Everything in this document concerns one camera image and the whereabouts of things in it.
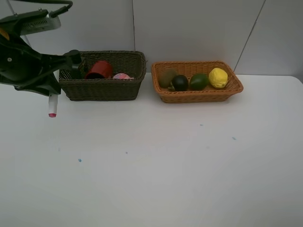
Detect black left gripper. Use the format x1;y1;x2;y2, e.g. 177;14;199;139
0;28;71;96

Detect white marker with red caps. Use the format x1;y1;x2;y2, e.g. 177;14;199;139
48;70;60;118

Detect red plastic cup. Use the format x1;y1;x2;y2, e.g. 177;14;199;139
84;61;113;79

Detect pink dish soap bottle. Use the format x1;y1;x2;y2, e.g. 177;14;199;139
113;73;134;79

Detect brown kiwi fruit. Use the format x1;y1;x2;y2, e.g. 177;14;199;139
158;68;177;88

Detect dark green mangosteen fruit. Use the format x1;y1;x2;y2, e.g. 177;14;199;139
168;75;189;92

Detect green lime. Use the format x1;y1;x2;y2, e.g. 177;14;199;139
189;73;209;91

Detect yellow lemon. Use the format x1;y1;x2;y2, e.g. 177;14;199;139
208;68;228;89

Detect dark brown wicker basket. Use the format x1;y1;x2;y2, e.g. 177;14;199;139
59;51;146;101

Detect orange wicker basket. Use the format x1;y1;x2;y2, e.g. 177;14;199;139
151;61;243;104

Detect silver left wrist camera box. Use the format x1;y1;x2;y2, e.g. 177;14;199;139
0;9;62;36

